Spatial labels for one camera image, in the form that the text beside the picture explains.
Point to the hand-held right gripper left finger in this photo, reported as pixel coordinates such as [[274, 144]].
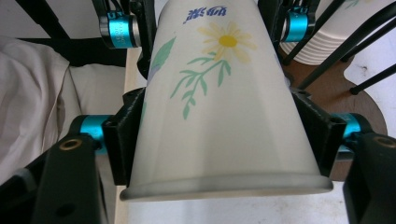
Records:
[[124, 140]]

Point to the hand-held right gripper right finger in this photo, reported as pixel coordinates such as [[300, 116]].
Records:
[[320, 130]]

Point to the stack of white paper cups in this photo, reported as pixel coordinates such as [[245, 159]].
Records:
[[342, 28]]

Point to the white floral paper cup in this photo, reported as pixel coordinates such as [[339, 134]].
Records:
[[224, 124]]

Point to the beige cloth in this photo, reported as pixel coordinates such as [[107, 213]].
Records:
[[31, 109]]

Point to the black metal frame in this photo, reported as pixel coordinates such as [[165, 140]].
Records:
[[77, 53]]

